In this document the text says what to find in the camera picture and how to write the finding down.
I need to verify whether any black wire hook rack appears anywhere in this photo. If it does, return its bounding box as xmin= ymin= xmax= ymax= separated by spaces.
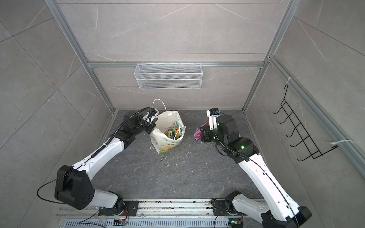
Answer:
xmin=273 ymin=85 xmax=338 ymax=162

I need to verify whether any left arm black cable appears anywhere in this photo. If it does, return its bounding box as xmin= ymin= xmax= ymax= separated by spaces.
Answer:
xmin=105 ymin=107 xmax=152 ymax=146

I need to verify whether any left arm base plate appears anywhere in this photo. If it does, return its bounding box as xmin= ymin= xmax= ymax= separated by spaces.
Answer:
xmin=98 ymin=200 xmax=139 ymax=216

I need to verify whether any orange yellow snack packet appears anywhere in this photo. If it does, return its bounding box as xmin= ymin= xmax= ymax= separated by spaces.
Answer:
xmin=165 ymin=125 xmax=180 ymax=140

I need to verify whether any white floral paper bag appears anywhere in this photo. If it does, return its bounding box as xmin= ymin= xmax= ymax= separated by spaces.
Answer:
xmin=150 ymin=98 xmax=186 ymax=154

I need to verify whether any white wire mesh basket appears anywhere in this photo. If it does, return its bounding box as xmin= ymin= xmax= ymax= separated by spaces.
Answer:
xmin=134 ymin=63 xmax=203 ymax=90

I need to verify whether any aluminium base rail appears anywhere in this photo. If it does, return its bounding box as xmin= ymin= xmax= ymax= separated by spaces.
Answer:
xmin=57 ymin=199 xmax=262 ymax=228

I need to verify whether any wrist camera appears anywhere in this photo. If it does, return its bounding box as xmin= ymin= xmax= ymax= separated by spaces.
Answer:
xmin=142 ymin=108 xmax=159 ymax=125
xmin=206 ymin=108 xmax=220 ymax=131

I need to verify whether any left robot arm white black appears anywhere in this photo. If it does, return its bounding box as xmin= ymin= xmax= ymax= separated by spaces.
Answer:
xmin=54 ymin=107 xmax=159 ymax=215

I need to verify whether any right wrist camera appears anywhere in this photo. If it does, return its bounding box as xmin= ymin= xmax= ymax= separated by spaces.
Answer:
xmin=206 ymin=108 xmax=220 ymax=131

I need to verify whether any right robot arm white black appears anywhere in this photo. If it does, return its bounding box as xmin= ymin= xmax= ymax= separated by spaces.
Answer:
xmin=200 ymin=108 xmax=312 ymax=228

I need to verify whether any pink purple snack packet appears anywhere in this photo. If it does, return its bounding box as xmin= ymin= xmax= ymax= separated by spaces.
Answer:
xmin=194 ymin=121 xmax=209 ymax=141

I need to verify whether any teal snack packet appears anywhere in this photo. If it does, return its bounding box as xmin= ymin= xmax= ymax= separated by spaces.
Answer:
xmin=171 ymin=121 xmax=183 ymax=140

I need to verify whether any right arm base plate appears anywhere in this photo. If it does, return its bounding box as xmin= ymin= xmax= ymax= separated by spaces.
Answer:
xmin=210 ymin=199 xmax=237 ymax=216

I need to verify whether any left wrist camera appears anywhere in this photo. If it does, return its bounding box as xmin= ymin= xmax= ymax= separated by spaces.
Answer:
xmin=142 ymin=108 xmax=159 ymax=125

